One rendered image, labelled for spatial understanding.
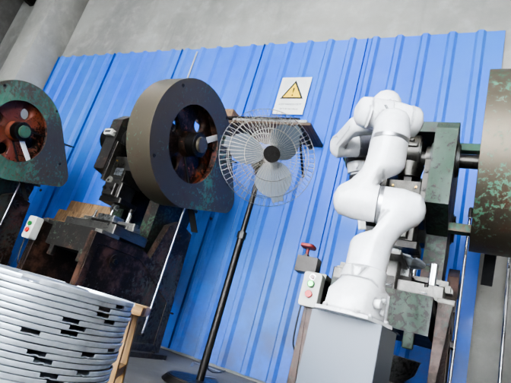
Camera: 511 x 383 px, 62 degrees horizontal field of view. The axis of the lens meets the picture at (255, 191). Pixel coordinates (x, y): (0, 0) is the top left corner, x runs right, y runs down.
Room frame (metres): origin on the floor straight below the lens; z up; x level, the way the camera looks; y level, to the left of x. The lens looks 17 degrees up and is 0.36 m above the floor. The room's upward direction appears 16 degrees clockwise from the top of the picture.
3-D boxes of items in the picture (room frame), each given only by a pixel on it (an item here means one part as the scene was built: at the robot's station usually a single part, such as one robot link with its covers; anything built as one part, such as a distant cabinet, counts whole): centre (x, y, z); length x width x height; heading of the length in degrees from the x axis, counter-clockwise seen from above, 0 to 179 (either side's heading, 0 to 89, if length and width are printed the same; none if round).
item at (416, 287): (1.87, -0.69, 0.68); 0.45 x 0.30 x 0.06; 61
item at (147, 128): (3.02, 0.65, 0.87); 1.53 x 0.99 x 1.74; 149
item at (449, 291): (1.78, -0.84, 0.76); 0.17 x 0.06 x 0.10; 61
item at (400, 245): (1.87, -0.69, 0.86); 0.20 x 0.16 x 0.05; 61
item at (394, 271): (1.71, -0.61, 0.72); 0.25 x 0.14 x 0.14; 151
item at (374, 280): (1.11, -0.33, 0.52); 0.22 x 0.19 x 0.14; 147
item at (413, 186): (1.83, -0.67, 1.04); 0.17 x 0.15 x 0.30; 151
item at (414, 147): (1.87, -0.69, 1.27); 0.21 x 0.12 x 0.34; 151
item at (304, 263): (1.82, -0.31, 0.62); 0.10 x 0.06 x 0.20; 61
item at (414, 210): (1.13, -0.38, 0.71); 0.18 x 0.11 x 0.25; 69
